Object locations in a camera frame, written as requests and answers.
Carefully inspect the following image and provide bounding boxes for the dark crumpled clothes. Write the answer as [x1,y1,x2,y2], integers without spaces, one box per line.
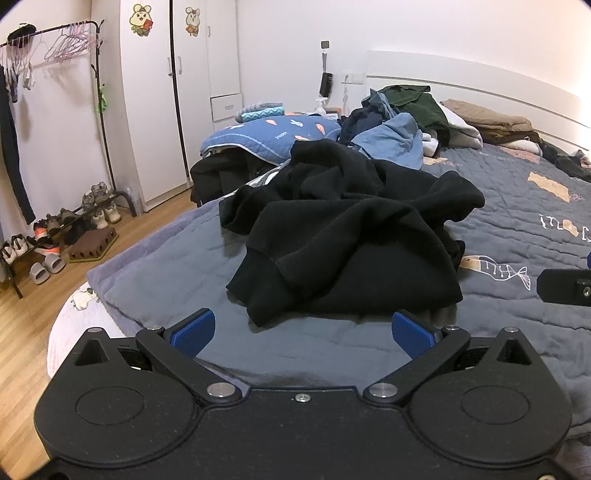
[540,143,591,178]

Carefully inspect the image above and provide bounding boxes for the cream folded garment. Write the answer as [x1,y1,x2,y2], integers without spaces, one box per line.
[499,138,543,155]

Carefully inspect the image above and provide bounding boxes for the tan folded garments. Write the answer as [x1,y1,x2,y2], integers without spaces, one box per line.
[441,98,543,144]

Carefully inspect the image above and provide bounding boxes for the navy garment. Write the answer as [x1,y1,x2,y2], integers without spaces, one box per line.
[339,107,393,146]

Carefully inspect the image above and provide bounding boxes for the grey quilted blanket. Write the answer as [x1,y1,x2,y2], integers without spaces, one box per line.
[88,143,591,416]

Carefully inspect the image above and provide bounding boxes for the black sweatshirt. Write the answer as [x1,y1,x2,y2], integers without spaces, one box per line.
[221,138,485,328]

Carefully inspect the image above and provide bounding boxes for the white headboard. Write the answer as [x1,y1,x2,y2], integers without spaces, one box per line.
[367,50,591,153]

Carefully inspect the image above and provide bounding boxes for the row of shoes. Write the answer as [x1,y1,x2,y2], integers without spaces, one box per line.
[0,181,123,273]

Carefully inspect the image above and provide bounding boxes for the slate blue garment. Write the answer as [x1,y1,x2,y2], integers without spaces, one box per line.
[362,90,394,117]

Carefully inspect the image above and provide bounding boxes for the brown hexagonal stool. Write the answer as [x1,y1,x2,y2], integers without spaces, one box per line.
[68,229,118,264]

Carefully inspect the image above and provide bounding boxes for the bunch of pink hangers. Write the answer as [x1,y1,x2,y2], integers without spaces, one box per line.
[44,22,105,65]

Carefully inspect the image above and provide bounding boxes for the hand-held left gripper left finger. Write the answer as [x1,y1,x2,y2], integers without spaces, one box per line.
[69,308,243,407]

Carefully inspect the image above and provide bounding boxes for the dark hanging clothes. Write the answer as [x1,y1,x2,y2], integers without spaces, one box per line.
[0,65,37,227]

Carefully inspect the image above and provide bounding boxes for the white printed bed sheet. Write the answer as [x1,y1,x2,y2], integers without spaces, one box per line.
[46,281,125,384]

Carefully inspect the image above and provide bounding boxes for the teal zigzag towel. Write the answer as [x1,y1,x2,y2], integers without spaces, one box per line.
[235,105,284,123]

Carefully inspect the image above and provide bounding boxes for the white wardrobe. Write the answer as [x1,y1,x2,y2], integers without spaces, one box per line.
[119,0,243,214]

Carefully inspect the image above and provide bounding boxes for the white garment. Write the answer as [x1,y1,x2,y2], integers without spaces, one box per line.
[422,104,483,155]

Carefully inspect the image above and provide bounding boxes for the black clothes rack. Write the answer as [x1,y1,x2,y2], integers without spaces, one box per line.
[0,19,139,298]

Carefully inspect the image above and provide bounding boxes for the black garment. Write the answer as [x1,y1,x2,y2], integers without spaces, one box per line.
[190,150,287,206]

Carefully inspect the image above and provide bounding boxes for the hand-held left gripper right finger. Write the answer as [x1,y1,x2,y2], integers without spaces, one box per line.
[362,309,539,407]

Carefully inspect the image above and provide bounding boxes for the lavender fleece blanket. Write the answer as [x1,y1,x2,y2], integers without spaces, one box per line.
[87,196,232,324]

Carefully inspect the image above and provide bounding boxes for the dark green garment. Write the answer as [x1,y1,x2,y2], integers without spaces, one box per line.
[376,84,451,144]

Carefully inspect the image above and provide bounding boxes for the blue patterned pillow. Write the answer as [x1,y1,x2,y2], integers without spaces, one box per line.
[199,114,345,164]

